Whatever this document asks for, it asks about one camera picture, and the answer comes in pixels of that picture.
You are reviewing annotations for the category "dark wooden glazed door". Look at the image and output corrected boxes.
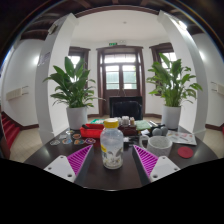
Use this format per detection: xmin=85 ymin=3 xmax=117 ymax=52
xmin=96 ymin=45 xmax=146 ymax=116

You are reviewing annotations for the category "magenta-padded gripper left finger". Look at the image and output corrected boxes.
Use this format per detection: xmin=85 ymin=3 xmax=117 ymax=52
xmin=43 ymin=143 xmax=96 ymax=187

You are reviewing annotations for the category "white printed paper sheet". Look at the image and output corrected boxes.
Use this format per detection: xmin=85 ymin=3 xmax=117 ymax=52
xmin=165 ymin=130 xmax=198 ymax=147

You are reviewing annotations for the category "clear yellow-capped drink bottle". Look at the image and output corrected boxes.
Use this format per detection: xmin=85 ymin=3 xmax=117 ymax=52
xmin=100 ymin=118 xmax=125 ymax=170

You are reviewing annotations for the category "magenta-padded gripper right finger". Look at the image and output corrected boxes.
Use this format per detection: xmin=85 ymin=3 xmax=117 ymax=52
xmin=131 ymin=144 xmax=182 ymax=187

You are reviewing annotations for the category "flat round red coaster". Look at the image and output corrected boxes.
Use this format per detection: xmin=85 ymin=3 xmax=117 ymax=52
xmin=176 ymin=145 xmax=195 ymax=159

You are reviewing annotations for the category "leafy plant in white pot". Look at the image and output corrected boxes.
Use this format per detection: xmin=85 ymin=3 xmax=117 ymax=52
xmin=43 ymin=55 xmax=104 ymax=131
xmin=145 ymin=52 xmax=204 ymax=130

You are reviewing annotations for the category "red carpeted staircase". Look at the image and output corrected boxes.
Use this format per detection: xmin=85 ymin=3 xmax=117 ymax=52
xmin=1 ymin=111 xmax=22 ymax=149

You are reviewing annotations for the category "grey foam-tipped microphone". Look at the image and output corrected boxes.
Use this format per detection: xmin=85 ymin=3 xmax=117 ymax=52
xmin=160 ymin=125 xmax=170 ymax=136
xmin=151 ymin=127 xmax=162 ymax=137

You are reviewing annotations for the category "black chair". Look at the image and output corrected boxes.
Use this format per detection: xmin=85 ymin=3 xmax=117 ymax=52
xmin=109 ymin=95 xmax=144 ymax=121

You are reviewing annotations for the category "white speckled mug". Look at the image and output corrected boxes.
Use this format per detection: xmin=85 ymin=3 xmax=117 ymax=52
xmin=139 ymin=134 xmax=174 ymax=158

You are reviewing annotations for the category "dark-framed window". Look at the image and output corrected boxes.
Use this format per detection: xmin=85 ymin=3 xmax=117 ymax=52
xmin=68 ymin=46 xmax=91 ymax=73
xmin=149 ymin=42 xmax=178 ymax=66

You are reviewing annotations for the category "green folded cloth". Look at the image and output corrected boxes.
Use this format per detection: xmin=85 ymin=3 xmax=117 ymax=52
xmin=134 ymin=119 xmax=153 ymax=132

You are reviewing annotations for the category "brown box of jars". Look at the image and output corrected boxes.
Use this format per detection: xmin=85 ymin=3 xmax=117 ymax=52
xmin=117 ymin=115 xmax=138 ymax=137

